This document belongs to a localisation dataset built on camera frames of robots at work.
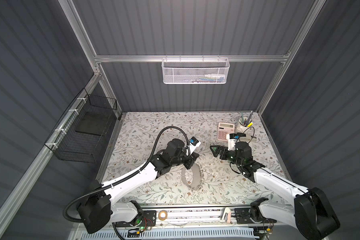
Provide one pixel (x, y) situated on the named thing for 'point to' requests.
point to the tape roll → (162, 215)
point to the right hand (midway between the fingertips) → (217, 148)
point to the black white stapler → (248, 137)
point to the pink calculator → (224, 129)
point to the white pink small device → (227, 217)
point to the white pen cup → (242, 126)
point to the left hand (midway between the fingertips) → (198, 154)
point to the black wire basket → (78, 135)
